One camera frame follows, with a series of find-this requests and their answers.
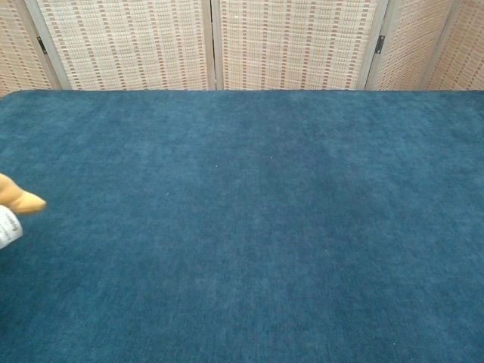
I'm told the yellow plush toy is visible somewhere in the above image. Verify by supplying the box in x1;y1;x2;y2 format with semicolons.
0;172;48;250

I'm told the woven folding screen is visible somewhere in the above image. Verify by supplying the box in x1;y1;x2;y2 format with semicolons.
0;0;484;98

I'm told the blue velvet table cloth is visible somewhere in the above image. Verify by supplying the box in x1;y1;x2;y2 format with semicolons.
0;89;484;363

